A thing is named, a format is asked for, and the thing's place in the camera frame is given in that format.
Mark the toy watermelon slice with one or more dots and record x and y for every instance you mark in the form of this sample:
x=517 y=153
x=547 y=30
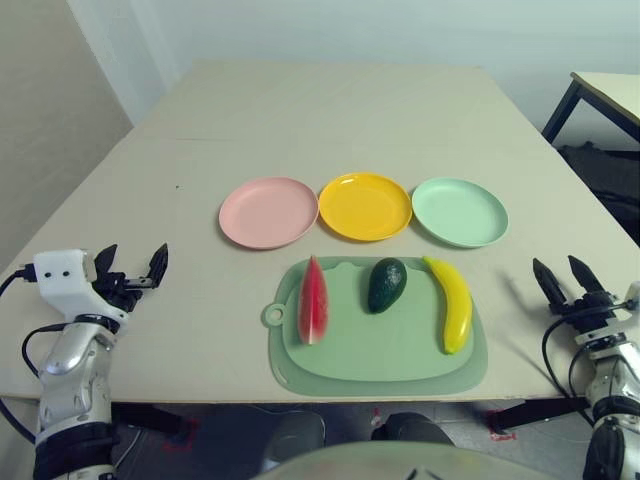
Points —
x=314 y=305

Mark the grey left robot leg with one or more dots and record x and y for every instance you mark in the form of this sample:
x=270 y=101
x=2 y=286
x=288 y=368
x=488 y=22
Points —
x=297 y=435

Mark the pink round plate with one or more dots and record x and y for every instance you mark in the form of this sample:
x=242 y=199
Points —
x=270 y=215

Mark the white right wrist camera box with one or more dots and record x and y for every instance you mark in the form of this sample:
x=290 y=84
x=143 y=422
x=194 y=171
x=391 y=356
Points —
x=635 y=297

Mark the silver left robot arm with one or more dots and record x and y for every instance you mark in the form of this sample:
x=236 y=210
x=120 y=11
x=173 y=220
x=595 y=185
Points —
x=75 y=370

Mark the red floor tape mark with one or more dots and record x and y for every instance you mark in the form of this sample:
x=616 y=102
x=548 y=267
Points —
x=502 y=435

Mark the beige side table black legs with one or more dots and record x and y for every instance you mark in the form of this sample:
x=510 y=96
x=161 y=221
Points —
x=612 y=87

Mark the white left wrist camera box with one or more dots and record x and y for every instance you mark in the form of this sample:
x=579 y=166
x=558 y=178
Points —
x=62 y=280

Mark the green cutting board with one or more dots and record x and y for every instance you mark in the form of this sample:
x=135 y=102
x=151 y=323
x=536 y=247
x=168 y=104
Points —
x=380 y=350

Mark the yellow toy banana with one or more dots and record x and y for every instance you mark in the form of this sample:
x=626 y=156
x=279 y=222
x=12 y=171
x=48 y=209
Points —
x=457 y=305

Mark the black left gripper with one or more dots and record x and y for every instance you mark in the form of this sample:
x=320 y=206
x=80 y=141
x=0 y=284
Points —
x=122 y=290

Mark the grey-green robot torso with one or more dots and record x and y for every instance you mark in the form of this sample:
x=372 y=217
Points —
x=400 y=462

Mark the dark green toy avocado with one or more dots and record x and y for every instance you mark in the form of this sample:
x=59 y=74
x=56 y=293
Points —
x=386 y=287

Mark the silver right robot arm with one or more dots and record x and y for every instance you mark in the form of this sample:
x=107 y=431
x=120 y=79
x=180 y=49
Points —
x=612 y=380

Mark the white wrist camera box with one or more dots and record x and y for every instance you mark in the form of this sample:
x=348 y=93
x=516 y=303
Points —
x=635 y=297
x=62 y=280

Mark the mint green round plate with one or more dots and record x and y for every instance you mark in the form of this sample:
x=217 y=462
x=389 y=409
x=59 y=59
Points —
x=460 y=212

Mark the dark right robot leg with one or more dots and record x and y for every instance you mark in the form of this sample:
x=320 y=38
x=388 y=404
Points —
x=412 y=427

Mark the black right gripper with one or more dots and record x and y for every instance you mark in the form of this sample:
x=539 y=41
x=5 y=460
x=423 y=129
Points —
x=590 y=310

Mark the yellow round plate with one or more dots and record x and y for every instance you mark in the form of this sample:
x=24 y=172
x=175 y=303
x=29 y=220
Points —
x=365 y=207

